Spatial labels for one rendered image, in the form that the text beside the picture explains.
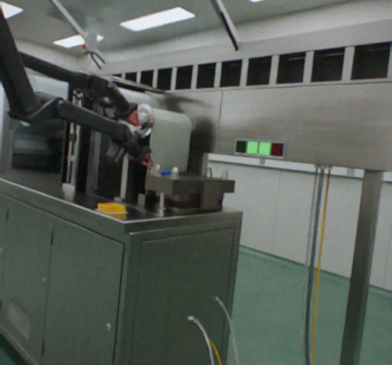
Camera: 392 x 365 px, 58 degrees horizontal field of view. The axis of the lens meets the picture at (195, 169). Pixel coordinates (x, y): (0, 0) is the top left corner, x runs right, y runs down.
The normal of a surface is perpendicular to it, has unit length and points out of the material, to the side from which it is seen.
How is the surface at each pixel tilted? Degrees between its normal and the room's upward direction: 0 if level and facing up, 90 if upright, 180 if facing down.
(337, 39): 90
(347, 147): 90
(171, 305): 90
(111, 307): 90
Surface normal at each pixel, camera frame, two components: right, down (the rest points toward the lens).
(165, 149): 0.73, 0.11
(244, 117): -0.67, -0.03
